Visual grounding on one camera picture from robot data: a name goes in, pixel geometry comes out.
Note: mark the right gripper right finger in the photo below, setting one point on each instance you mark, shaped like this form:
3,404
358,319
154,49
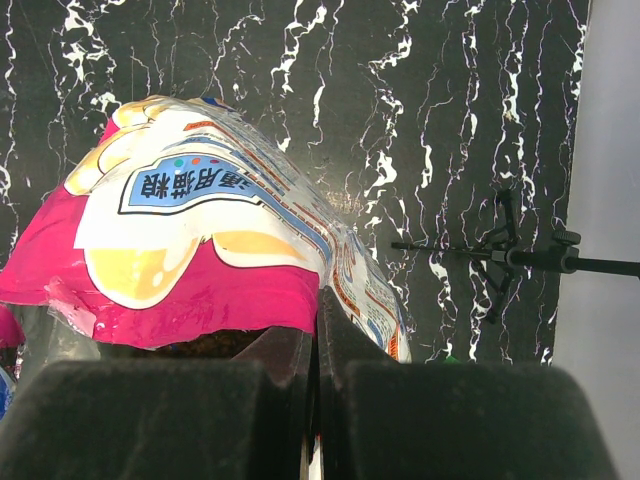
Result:
381,419

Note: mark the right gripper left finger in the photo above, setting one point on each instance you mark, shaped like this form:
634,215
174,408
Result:
243,418

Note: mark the pink cat food bag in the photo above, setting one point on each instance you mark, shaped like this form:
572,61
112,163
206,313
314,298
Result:
183,222

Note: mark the black microphone tripod stand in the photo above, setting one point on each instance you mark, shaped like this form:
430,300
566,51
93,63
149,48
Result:
498,255

